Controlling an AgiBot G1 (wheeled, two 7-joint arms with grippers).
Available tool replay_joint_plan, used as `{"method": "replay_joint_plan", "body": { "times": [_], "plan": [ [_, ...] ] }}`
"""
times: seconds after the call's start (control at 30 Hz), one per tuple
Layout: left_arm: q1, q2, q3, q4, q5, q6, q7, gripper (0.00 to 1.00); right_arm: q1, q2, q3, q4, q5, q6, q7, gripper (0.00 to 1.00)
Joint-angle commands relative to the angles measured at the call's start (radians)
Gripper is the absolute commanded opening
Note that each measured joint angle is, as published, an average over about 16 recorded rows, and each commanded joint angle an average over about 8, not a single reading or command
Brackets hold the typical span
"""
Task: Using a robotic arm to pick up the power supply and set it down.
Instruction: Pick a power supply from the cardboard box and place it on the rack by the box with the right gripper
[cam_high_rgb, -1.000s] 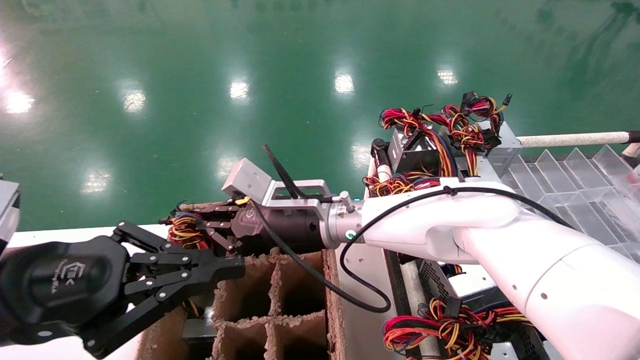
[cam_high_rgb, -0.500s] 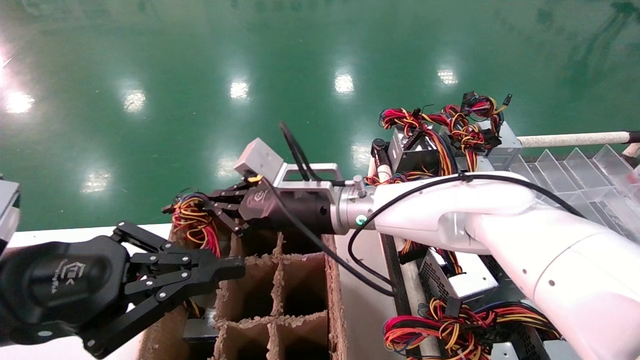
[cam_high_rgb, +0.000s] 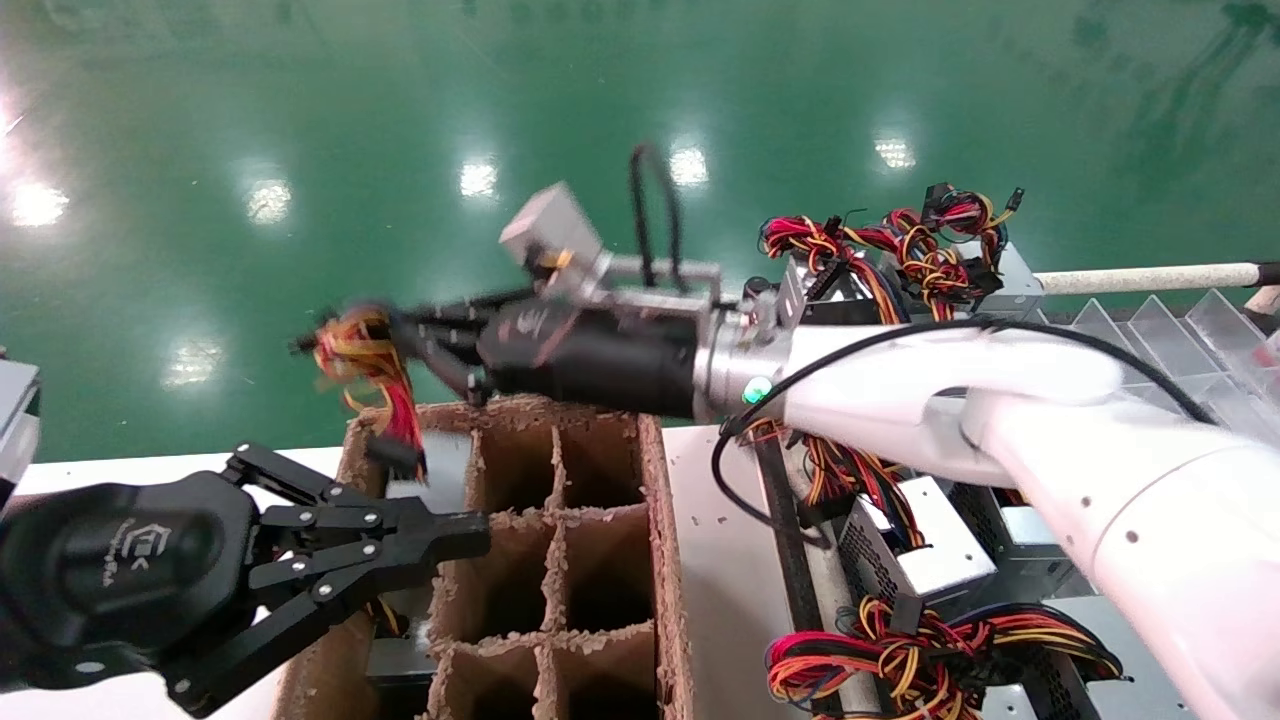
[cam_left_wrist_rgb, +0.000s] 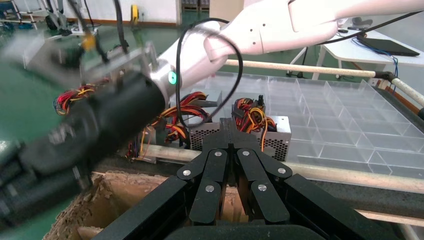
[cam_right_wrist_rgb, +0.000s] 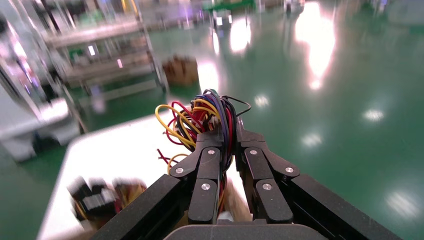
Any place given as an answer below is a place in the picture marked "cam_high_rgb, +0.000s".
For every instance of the white frame pipe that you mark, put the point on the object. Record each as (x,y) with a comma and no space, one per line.
(830,580)

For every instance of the long white rail pipe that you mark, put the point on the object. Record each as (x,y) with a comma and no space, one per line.
(1140,279)

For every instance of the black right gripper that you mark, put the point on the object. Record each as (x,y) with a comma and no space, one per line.
(590,360)

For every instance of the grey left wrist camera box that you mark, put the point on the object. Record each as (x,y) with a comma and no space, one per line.
(15,420)

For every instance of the black pipe clamp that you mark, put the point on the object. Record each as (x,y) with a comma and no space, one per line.
(757,288)

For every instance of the beige pipe stub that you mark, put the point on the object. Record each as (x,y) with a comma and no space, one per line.
(1265,300)

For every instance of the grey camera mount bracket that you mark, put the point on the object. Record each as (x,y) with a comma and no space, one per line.
(660,270)

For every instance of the black frame bar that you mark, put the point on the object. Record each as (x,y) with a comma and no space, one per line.
(790,560)

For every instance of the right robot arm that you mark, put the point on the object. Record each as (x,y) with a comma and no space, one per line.
(1150,520)

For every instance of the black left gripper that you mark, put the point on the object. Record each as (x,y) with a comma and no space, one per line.
(110,570)

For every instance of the brown cardboard divider box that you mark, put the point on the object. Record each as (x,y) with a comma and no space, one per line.
(600,470)

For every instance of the clear plastic divider tray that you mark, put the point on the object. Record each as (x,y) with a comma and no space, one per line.
(1200,330)

